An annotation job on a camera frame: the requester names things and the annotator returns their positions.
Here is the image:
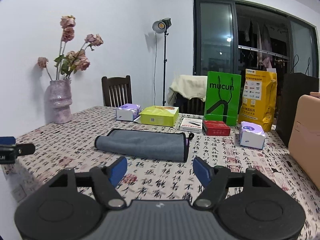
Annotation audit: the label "dark framed window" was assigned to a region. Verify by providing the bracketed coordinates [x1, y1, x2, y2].
[193, 0, 319, 79]

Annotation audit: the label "pink speckled vase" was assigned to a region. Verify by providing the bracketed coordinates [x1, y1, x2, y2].
[44, 79, 72, 124]

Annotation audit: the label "pink case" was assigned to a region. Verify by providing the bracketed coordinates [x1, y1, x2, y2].
[289, 92, 320, 187]

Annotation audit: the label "chair with cream cloth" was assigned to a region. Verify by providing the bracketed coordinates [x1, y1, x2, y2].
[167, 75, 207, 115]

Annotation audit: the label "purple tissue pack left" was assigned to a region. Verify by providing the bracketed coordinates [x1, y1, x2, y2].
[116, 103, 141, 121]

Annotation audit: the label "purple and grey towel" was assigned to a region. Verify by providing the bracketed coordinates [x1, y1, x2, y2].
[94, 129, 194, 163]

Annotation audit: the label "black paper bag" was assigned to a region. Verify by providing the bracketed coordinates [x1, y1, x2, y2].
[276, 58, 319, 147]

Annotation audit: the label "calligraphy print tablecloth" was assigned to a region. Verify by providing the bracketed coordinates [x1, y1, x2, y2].
[0, 105, 320, 240]

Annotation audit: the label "studio light on stand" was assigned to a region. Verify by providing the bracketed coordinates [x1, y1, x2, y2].
[152, 18, 172, 106]

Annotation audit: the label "purple tissue pack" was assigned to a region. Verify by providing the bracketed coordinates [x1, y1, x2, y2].
[116, 103, 141, 121]
[239, 121, 266, 150]

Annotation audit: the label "white flat box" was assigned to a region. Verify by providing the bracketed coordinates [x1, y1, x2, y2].
[180, 118, 203, 133]

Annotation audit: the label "yellow paper bag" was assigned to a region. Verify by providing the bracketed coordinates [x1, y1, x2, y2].
[238, 69, 277, 132]

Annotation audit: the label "dark wooden chair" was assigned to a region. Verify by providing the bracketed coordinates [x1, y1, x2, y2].
[101, 75, 132, 107]

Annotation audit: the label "purple tissue pack right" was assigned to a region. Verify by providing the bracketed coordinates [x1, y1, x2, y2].
[239, 121, 266, 150]

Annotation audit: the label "yellow-green box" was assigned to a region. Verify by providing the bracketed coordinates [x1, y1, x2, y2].
[134, 106, 179, 127]

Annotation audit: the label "green mucun paper bag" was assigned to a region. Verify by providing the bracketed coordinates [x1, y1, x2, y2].
[204, 71, 241, 126]

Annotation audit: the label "red flat box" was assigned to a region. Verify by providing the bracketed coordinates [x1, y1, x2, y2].
[203, 120, 231, 136]

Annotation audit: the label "dried pink roses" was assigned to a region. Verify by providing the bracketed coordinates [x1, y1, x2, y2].
[37, 15, 104, 81]

